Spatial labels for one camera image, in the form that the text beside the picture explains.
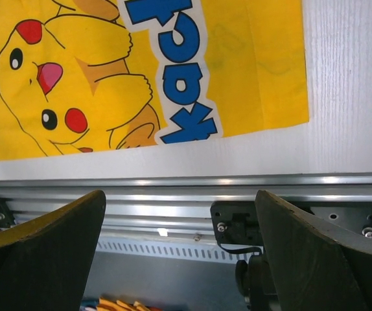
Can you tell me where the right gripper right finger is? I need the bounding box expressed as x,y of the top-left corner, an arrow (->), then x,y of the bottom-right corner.
255,190 -> 372,310

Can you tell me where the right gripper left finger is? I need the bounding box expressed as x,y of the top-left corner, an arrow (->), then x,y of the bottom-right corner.
0,190 -> 106,310

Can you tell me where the yellow pikachu cloth placemat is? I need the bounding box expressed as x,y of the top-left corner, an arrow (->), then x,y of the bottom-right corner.
0,1 -> 310,161

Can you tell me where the perforated cable duct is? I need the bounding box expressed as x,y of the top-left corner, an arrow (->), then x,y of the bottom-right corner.
96,237 -> 259,264

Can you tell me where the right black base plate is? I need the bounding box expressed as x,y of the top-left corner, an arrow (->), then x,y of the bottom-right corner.
210,201 -> 372,247

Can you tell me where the aluminium mounting rail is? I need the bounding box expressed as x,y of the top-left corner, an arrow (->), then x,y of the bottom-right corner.
0,174 -> 372,242

